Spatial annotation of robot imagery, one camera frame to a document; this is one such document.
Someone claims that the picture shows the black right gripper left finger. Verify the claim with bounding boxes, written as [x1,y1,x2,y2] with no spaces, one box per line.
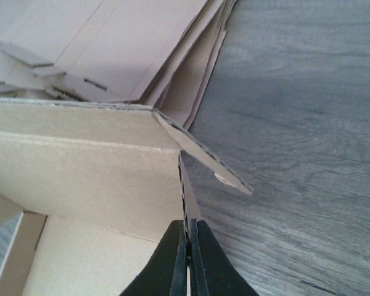
[121,220,187,296]

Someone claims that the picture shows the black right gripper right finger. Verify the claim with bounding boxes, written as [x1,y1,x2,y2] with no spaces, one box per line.
[189,219,258,296]

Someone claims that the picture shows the brown cardboard box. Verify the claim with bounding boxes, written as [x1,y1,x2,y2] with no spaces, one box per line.
[0,97,253,295]

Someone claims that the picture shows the stack of flat cardboard sheets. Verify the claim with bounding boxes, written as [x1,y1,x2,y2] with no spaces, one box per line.
[0,1,234,128]

